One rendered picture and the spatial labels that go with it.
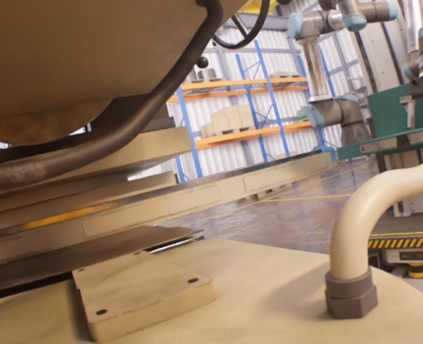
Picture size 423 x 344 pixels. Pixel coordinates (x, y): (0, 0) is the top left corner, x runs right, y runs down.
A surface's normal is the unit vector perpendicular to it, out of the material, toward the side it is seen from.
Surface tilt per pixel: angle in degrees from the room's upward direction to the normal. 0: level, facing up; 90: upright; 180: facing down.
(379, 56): 90
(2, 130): 90
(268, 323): 0
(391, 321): 0
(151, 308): 90
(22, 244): 90
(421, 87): 67
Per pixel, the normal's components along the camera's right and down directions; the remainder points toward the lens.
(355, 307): -0.54, 0.15
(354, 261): -0.21, -0.03
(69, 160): 0.79, -0.17
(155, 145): 0.43, -0.09
